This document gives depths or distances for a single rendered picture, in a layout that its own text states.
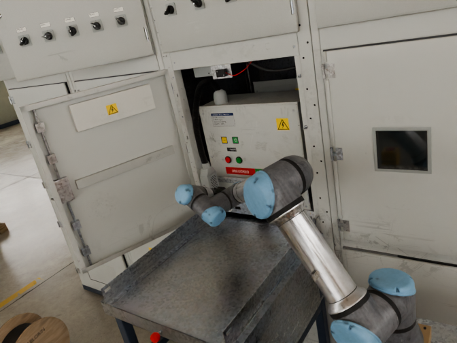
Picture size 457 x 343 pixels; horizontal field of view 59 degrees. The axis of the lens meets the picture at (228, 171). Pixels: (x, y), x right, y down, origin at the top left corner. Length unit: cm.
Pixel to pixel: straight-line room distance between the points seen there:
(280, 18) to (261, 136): 49
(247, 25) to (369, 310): 102
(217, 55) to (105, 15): 52
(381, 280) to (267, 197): 39
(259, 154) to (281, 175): 69
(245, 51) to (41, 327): 188
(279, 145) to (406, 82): 57
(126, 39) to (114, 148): 47
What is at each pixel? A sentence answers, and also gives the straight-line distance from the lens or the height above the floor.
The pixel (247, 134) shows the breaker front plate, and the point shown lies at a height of 126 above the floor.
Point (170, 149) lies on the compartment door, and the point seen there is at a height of 123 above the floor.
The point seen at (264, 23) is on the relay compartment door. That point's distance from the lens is 151.
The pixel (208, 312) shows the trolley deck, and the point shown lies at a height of 85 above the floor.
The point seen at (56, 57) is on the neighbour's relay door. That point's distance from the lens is 197.
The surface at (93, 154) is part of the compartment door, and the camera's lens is 178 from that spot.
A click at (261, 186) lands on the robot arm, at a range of 103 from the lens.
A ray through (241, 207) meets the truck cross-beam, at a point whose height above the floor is 90.
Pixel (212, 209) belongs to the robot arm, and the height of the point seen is 114.
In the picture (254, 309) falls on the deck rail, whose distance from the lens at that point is 137.
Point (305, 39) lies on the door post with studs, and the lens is 147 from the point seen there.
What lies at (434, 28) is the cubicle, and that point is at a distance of 136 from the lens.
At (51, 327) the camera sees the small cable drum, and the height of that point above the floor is 29.
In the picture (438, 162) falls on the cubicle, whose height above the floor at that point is 119.
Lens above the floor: 175
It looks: 21 degrees down
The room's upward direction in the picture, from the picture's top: 12 degrees counter-clockwise
